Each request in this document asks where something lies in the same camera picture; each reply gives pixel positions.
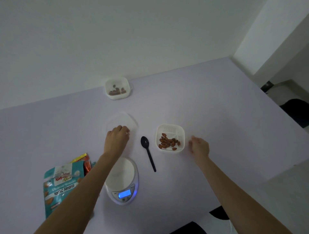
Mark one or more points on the person's left forearm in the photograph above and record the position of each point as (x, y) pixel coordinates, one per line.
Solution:
(77, 200)

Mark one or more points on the orange salted almonds bag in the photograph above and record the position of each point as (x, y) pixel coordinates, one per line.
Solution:
(85, 161)

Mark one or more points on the person's right hand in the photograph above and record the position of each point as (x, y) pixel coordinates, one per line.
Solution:
(200, 149)

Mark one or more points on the person's left hand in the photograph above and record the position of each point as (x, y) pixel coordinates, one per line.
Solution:
(116, 142)

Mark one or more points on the white kitchen scale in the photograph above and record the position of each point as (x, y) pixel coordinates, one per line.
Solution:
(123, 173)

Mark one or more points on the person's right forearm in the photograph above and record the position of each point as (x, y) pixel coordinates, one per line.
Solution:
(239, 202)

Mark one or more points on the black plastic spoon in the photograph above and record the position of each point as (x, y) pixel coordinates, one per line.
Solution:
(144, 142)

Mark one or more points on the person's black clothing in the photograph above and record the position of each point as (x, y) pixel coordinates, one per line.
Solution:
(188, 229)

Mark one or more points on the white square plastic container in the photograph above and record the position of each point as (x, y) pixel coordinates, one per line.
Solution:
(181, 130)
(118, 97)

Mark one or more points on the teal roasted almonds bag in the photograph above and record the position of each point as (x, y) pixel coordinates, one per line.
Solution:
(58, 190)

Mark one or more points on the black object on floor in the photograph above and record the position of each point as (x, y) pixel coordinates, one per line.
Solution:
(266, 86)

